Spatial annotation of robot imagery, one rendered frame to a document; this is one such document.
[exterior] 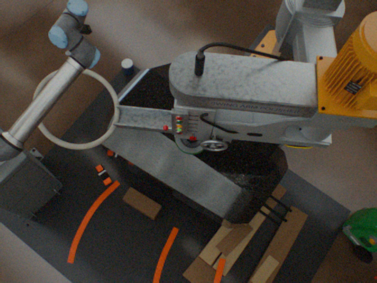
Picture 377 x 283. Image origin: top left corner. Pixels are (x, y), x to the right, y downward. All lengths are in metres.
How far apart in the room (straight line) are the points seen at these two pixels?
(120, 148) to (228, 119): 1.01
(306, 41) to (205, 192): 1.12
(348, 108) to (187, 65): 0.71
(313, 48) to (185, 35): 1.96
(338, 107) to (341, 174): 1.90
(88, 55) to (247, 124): 0.83
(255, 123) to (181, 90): 0.48
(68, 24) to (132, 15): 2.38
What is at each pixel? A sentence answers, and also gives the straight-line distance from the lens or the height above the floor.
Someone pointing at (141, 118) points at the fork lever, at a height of 1.10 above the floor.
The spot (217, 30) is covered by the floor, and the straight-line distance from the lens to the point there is 3.95.
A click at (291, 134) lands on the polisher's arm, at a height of 1.27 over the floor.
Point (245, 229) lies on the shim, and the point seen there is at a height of 0.21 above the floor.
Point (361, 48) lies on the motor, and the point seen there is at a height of 2.09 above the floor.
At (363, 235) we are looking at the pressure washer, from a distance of 3.25.
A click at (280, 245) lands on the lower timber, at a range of 3.23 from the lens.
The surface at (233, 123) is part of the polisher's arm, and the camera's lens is 1.96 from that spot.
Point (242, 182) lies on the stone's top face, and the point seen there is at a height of 0.85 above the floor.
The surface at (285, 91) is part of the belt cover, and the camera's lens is 1.73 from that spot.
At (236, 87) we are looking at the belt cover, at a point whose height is 1.72.
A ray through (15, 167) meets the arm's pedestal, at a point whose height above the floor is 0.85.
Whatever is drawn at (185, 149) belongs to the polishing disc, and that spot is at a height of 0.91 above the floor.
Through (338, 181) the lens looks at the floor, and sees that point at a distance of 3.58.
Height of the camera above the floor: 3.20
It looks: 70 degrees down
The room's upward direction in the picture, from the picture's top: 5 degrees clockwise
